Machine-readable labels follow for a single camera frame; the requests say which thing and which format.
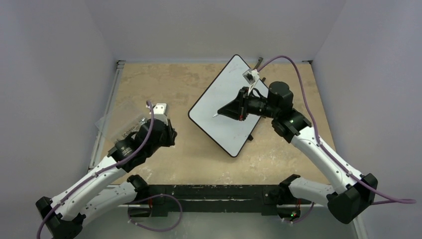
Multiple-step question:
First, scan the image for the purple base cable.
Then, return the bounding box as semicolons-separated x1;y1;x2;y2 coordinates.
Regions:
127;194;183;232

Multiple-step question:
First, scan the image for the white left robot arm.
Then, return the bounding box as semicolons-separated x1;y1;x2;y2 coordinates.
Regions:
35;117;177;239

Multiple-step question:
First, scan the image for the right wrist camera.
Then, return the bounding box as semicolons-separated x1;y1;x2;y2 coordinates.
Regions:
242;69;260;95

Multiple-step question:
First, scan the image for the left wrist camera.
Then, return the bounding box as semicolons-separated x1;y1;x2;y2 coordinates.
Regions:
153;103;170;122

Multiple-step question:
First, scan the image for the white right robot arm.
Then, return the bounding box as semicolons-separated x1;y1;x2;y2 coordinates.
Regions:
217;82;378;224

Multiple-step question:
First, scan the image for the black base beam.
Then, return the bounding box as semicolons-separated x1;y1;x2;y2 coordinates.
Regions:
127;182;311;219

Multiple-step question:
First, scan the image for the black framed whiteboard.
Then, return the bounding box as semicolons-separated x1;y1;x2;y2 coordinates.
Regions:
188;55;261;157

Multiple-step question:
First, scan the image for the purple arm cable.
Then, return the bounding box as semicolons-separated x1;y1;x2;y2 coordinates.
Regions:
36;100;155;239
257;55;417;206

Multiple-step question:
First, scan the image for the aluminium frame rail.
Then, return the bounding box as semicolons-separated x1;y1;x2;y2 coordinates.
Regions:
88;60;126;171

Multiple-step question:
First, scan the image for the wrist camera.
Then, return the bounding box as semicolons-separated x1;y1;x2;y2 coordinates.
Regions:
242;69;260;95
153;103;170;122

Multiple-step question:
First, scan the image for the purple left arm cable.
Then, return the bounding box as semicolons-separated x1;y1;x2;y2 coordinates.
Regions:
36;100;155;239

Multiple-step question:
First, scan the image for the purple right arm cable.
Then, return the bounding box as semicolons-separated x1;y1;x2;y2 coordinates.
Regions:
257;55;417;206

